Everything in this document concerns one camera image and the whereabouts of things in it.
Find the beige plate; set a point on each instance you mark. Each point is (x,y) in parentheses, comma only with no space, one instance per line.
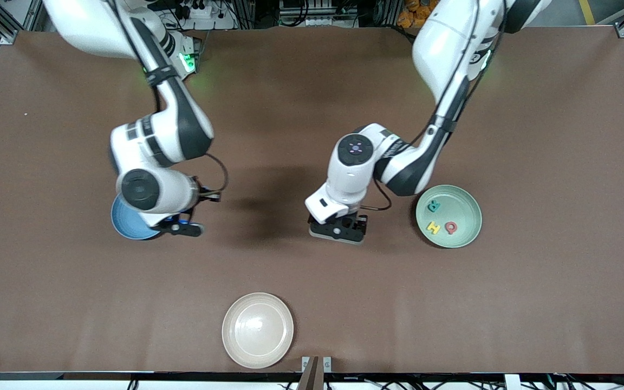
(258,330)

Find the pink foam letter Q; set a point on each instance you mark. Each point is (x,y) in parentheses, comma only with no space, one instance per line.
(448,228)

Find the teal foam letter R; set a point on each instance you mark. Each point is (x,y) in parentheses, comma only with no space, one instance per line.
(434,206)

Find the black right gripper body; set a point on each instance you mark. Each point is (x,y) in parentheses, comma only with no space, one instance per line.
(204,194)

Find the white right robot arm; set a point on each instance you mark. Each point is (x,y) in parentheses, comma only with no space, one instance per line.
(90,27)

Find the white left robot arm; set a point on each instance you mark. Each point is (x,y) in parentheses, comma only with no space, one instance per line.
(442,43)

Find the white power strip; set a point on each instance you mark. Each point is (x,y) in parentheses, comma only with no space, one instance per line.
(209,23)

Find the yellow foam letter H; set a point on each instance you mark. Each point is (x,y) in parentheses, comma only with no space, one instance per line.
(433,228)

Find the grey equipment rack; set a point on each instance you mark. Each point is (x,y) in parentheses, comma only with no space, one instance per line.
(317,16)

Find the grey metal camera bracket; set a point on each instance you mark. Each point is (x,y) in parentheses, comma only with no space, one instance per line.
(314,379)

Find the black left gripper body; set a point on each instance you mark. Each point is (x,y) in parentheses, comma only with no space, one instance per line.
(353,220)

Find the brown table cover sheet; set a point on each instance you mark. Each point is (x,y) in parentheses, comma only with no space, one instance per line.
(344,281)

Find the blue plate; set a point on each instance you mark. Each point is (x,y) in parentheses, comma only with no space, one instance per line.
(128,225)

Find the pale green plate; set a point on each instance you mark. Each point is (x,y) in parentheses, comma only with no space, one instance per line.
(458,208)

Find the pile of orange objects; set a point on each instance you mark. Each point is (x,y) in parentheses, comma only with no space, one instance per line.
(412,13)

